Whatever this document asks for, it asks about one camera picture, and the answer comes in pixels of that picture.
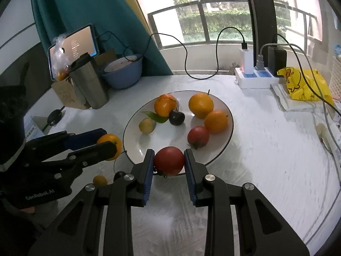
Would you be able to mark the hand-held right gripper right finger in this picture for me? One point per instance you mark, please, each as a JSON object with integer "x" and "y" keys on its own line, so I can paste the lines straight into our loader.
{"x": 189, "y": 176}

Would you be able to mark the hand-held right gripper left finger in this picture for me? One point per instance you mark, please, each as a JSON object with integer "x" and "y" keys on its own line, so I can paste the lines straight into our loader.
{"x": 149, "y": 176}

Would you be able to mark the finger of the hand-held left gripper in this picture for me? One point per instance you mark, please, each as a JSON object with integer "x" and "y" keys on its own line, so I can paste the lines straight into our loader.
{"x": 98, "y": 152}
{"x": 88, "y": 137}

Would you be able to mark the red tomato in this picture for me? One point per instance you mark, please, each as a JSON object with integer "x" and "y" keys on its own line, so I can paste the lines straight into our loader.
{"x": 198, "y": 136}
{"x": 169, "y": 160}

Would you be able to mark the white plate with dark rim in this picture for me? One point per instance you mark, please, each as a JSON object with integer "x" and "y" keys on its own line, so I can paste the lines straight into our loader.
{"x": 173, "y": 138}

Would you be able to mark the small yellow-green fruit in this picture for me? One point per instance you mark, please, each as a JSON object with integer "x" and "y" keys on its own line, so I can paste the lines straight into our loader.
{"x": 100, "y": 180}
{"x": 147, "y": 125}

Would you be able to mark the dark purple plum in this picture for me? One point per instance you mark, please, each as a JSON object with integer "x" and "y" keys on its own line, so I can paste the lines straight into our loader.
{"x": 176, "y": 117}
{"x": 119, "y": 176}

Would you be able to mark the large orange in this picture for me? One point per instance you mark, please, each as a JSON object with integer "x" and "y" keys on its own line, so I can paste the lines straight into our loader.
{"x": 201, "y": 105}

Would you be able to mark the orange with green leaf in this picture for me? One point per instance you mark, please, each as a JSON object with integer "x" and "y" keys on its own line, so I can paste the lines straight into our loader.
{"x": 165, "y": 104}

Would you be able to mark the black round object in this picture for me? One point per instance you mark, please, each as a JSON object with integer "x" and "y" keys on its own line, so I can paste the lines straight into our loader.
{"x": 54, "y": 117}

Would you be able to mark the brown cardboard box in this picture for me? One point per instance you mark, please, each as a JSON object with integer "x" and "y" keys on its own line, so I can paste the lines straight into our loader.
{"x": 64, "y": 96}

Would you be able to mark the stainless steel thermos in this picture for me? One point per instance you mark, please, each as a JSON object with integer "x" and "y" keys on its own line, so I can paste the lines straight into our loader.
{"x": 90, "y": 85}

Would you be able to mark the blue and white tissue box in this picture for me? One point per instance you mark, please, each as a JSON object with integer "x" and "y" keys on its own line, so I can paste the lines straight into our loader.
{"x": 34, "y": 128}

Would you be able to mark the blue bowl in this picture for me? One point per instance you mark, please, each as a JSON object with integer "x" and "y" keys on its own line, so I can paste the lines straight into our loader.
{"x": 122, "y": 77}

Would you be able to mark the clear plastic bag of fruit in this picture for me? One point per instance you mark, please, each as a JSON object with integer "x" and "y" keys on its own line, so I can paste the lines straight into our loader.
{"x": 60, "y": 61}

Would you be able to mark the tablet with lit screen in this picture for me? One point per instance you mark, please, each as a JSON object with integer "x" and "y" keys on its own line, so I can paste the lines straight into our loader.
{"x": 82, "y": 40}

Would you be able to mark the white power strip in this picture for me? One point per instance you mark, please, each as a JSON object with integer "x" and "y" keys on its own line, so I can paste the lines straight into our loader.
{"x": 253, "y": 81}

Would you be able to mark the folded white cloth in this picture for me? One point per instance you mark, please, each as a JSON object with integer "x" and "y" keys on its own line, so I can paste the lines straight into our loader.
{"x": 290, "y": 104}

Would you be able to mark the white charger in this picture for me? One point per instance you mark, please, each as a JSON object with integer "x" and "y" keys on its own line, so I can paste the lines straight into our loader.
{"x": 246, "y": 58}

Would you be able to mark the teal curtain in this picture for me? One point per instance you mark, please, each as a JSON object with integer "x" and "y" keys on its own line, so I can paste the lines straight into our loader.
{"x": 93, "y": 5}

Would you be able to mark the yellow plastic bag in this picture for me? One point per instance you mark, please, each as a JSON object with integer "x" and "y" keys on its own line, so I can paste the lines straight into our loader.
{"x": 295, "y": 85}

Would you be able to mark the white tube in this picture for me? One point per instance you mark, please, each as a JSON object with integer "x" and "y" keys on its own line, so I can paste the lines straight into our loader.
{"x": 326, "y": 136}

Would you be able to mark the black charger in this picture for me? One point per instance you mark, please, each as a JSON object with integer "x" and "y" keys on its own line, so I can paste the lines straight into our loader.
{"x": 277, "y": 61}

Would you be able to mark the metal balcony railing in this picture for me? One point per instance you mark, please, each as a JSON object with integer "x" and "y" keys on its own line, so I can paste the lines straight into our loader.
{"x": 202, "y": 13}

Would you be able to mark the white perforated basket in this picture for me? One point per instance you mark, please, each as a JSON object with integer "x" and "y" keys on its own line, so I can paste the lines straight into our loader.
{"x": 336, "y": 80}

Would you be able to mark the black window frame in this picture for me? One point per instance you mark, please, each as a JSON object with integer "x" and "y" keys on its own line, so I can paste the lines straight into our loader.
{"x": 259, "y": 18}

